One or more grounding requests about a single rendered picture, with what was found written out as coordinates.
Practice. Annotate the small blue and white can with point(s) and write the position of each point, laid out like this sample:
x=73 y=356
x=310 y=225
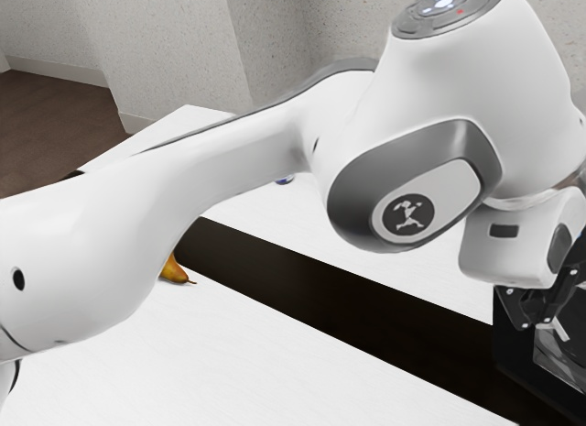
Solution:
x=284 y=179

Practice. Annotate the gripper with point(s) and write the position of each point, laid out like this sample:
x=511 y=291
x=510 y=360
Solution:
x=573 y=266

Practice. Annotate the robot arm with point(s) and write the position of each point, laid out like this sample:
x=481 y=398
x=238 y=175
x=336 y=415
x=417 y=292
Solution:
x=256 y=169

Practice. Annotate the black oven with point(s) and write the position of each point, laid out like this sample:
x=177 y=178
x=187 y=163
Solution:
x=540 y=371

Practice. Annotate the yellow-brown pear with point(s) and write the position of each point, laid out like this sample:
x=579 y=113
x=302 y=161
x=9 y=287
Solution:
x=175 y=273

